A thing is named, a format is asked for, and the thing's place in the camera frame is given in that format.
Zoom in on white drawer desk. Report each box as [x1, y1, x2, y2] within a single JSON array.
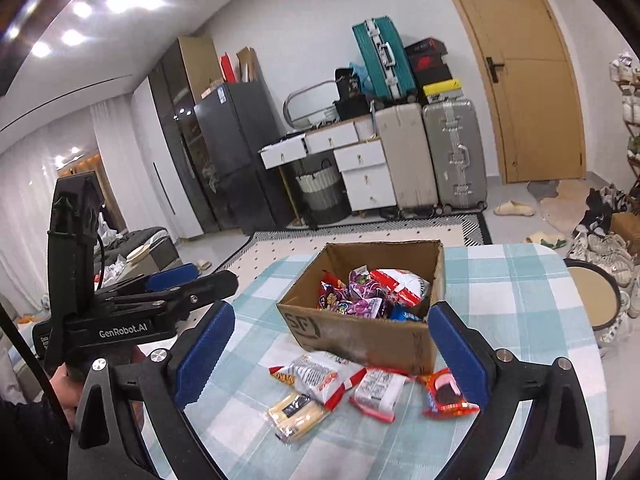
[[258, 116, 398, 211]]

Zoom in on brown SF cardboard box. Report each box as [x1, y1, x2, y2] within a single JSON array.
[[277, 240, 446, 375]]

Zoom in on teal white checked tablecloth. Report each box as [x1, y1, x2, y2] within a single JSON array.
[[186, 240, 610, 479]]

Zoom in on beige suitcase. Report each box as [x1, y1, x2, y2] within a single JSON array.
[[373, 103, 438, 209]]

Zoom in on dark fridge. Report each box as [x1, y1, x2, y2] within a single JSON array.
[[195, 81, 295, 235]]

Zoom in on round wooden stool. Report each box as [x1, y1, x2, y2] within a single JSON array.
[[564, 258, 622, 332]]

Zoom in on purple snack bag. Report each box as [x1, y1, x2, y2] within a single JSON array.
[[345, 266, 398, 320]]

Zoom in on round mirror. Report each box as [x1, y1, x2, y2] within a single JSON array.
[[282, 79, 340, 131]]

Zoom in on woven laundry basket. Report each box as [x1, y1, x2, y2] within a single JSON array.
[[295, 158, 352, 226]]

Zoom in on white red small snack pack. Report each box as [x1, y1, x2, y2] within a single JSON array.
[[349, 368, 408, 424]]

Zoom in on black shoe boxes stack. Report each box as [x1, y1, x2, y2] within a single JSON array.
[[405, 37, 463, 105]]

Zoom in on small red cookie pack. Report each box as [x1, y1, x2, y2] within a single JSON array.
[[416, 368, 480, 419]]

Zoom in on dark glass cabinet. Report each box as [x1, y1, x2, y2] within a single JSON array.
[[148, 36, 221, 234]]

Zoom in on wooden shoe rack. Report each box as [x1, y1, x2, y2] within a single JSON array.
[[608, 51, 640, 185]]

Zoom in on person's left hand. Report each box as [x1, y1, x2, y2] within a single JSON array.
[[48, 346, 147, 430]]

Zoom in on red blue snack bag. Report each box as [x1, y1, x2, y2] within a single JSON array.
[[318, 270, 350, 310]]

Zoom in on white red noodle snack bag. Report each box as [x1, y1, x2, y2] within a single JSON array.
[[269, 351, 367, 411]]

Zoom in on red oreo snack pack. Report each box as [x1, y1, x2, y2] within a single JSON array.
[[370, 269, 431, 308]]

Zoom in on clear cracker pack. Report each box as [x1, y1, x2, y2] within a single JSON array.
[[266, 392, 329, 443]]

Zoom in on wooden door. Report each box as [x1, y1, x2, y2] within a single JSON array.
[[454, 0, 586, 183]]

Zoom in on silver suitcase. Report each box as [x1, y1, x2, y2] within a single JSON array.
[[422, 99, 487, 210]]

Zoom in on dotted beige rug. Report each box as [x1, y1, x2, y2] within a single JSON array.
[[215, 211, 492, 273]]

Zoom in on teal suitcase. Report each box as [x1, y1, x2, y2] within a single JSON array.
[[352, 16, 416, 101]]

